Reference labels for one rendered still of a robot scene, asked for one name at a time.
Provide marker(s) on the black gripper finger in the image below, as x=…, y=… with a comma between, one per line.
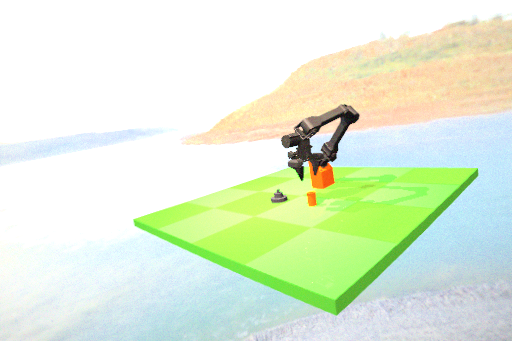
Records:
x=300, y=172
x=315, y=166

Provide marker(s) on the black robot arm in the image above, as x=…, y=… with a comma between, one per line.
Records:
x=312, y=125

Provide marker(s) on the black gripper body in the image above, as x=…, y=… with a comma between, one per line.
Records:
x=305, y=154

